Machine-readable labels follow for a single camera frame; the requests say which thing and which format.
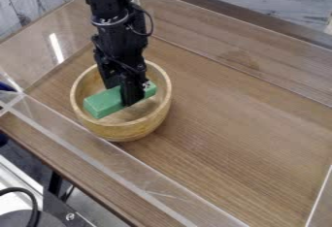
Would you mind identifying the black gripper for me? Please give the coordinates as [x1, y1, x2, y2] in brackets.
[91, 16, 149, 107]

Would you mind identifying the green rectangular block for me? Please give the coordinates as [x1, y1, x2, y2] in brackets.
[82, 80, 158, 120]

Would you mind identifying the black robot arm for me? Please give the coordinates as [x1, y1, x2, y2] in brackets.
[86, 0, 153, 107]

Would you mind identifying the brown wooden bowl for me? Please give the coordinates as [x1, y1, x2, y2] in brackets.
[70, 61, 173, 142]

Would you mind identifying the black table leg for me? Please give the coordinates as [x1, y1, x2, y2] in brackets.
[48, 172, 63, 197]

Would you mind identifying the clear acrylic tray wall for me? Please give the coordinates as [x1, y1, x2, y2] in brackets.
[0, 91, 249, 227]

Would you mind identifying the black cable loop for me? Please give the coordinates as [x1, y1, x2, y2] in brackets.
[0, 186, 42, 227]

